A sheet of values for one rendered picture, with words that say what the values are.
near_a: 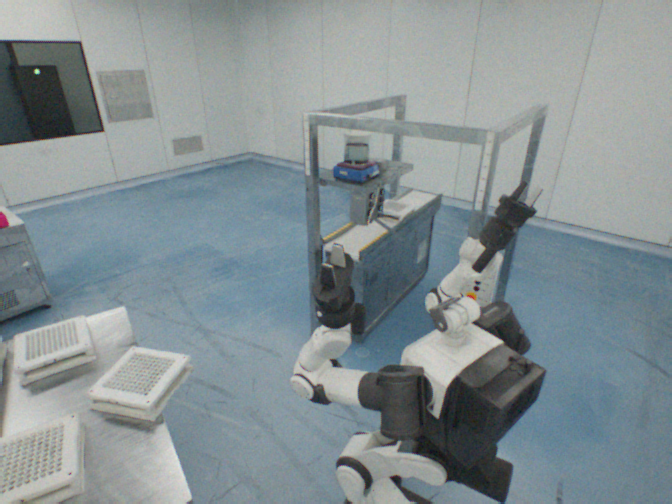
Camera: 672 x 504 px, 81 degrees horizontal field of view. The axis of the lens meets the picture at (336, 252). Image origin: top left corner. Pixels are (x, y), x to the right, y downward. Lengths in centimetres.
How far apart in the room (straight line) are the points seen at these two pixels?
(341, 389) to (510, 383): 41
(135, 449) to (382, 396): 82
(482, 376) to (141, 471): 99
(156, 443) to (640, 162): 480
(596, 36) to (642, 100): 77
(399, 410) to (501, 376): 27
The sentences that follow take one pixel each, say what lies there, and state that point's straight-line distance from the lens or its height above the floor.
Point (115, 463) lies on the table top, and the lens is 147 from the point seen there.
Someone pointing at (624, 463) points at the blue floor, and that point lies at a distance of 276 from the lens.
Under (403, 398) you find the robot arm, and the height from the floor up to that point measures 120.
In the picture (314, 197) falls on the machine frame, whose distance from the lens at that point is 235.
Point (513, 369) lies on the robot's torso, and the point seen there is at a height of 121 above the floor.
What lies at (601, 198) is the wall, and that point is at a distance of 523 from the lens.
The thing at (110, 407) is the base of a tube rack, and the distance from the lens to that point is 160.
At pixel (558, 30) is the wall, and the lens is 515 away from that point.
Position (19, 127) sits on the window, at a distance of 656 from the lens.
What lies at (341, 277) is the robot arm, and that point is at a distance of 78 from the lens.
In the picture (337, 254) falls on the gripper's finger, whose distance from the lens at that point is 77.
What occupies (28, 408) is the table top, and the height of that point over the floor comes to 82.
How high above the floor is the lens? 191
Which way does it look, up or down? 27 degrees down
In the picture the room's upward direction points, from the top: straight up
